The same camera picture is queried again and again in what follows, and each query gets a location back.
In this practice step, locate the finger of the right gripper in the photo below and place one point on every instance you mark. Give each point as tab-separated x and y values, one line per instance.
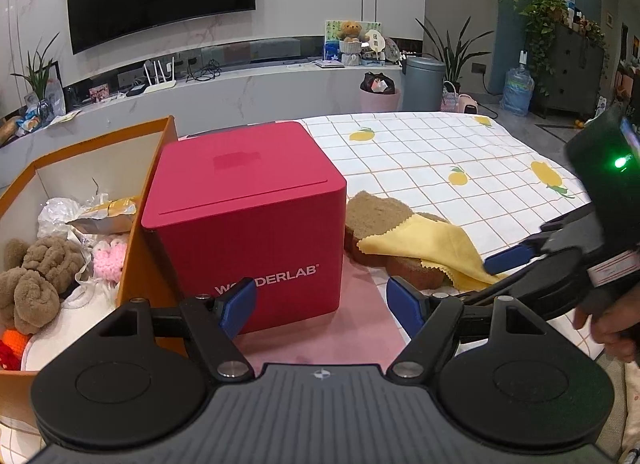
510	283
520	254

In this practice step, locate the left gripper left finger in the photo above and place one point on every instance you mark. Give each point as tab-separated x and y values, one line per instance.
211	323

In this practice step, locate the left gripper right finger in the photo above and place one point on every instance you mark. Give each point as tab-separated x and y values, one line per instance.
431	324

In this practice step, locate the yellow cloth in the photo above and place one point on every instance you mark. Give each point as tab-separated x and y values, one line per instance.
436	245

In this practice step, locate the brown bear shaped sponge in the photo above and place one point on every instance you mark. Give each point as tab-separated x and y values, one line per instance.
369	215

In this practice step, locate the pink crochet toy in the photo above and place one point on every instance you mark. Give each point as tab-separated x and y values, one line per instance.
108	259

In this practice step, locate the yellow snack packet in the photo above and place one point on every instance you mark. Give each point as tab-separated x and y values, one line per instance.
112	217

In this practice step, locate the brown plush toy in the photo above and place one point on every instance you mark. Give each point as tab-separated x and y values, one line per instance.
34	278

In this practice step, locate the orange red crochet toy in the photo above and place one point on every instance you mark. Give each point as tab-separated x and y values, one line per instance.
12	348

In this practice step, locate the person's right hand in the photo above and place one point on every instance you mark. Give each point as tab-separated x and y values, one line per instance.
610	329

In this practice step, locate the dark cabinet with ivy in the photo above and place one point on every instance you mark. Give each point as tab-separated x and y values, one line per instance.
566	56

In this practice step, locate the blue water bottle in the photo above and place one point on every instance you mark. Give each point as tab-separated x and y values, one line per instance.
518	88

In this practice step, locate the checked lemon tablecloth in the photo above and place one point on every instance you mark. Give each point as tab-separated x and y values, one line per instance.
515	391

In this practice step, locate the red Wonderlab box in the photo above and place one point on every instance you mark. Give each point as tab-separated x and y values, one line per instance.
261	202

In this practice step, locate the pink small heater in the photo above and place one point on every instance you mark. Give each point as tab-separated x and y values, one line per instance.
453	102

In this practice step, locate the orange cardboard storage box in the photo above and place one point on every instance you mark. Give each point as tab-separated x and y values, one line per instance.
91	193

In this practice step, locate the tall leafy floor plant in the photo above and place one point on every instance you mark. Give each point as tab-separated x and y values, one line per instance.
454	54

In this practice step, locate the grey cylindrical bin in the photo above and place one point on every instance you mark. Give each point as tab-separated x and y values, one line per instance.
423	80

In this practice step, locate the pink waste bin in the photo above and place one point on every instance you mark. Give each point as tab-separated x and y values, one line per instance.
378	94

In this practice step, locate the white wifi router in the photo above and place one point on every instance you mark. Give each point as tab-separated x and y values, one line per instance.
159	75

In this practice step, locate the small teddy bear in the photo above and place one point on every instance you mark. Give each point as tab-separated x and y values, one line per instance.
349	31

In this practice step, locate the green potted plant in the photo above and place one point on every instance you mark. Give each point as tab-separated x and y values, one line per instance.
41	73

